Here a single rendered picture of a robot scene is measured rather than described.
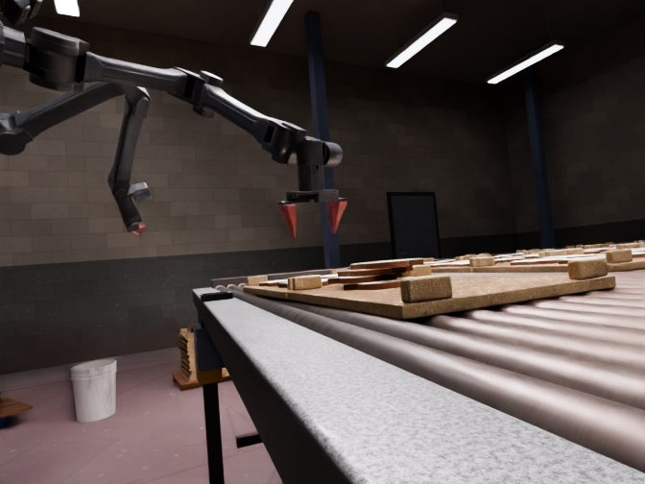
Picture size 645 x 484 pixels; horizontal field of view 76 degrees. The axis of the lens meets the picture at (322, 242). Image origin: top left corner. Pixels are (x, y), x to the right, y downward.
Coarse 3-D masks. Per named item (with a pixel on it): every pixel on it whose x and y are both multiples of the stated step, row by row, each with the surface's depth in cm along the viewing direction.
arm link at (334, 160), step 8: (288, 128) 89; (296, 128) 88; (296, 136) 88; (304, 136) 91; (296, 144) 90; (328, 144) 92; (336, 144) 96; (288, 152) 90; (296, 152) 91; (328, 152) 91; (336, 152) 94; (280, 160) 91; (288, 160) 90; (296, 160) 93; (328, 160) 92; (336, 160) 95
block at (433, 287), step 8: (400, 280) 45; (408, 280) 44; (416, 280) 44; (424, 280) 45; (432, 280) 45; (440, 280) 46; (448, 280) 46; (408, 288) 44; (416, 288) 44; (424, 288) 45; (432, 288) 45; (440, 288) 45; (448, 288) 46; (408, 296) 44; (416, 296) 44; (424, 296) 45; (432, 296) 45; (440, 296) 45; (448, 296) 46
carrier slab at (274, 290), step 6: (246, 288) 116; (252, 288) 108; (258, 288) 102; (264, 288) 99; (270, 288) 97; (276, 288) 95; (282, 288) 93; (258, 294) 102; (264, 294) 97; (270, 294) 92; (276, 294) 87; (282, 294) 83
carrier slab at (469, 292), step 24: (336, 288) 78; (456, 288) 57; (480, 288) 54; (504, 288) 52; (528, 288) 50; (552, 288) 52; (576, 288) 53; (600, 288) 55; (384, 312) 47; (408, 312) 44; (432, 312) 45
